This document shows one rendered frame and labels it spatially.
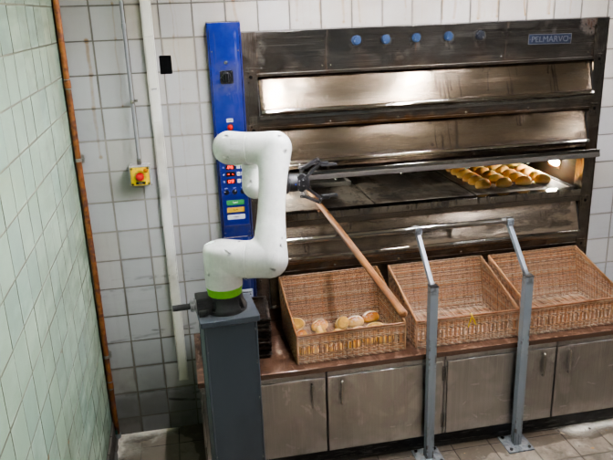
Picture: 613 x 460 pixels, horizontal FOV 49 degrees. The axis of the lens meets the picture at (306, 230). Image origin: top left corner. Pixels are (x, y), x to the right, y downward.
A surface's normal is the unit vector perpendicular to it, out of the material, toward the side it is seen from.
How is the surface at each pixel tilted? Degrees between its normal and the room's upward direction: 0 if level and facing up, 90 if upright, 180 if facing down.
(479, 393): 89
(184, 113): 90
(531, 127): 68
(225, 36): 90
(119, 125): 90
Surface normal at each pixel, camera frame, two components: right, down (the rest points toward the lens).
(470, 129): 0.17, -0.04
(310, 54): 0.19, 0.34
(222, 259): -0.09, 0.27
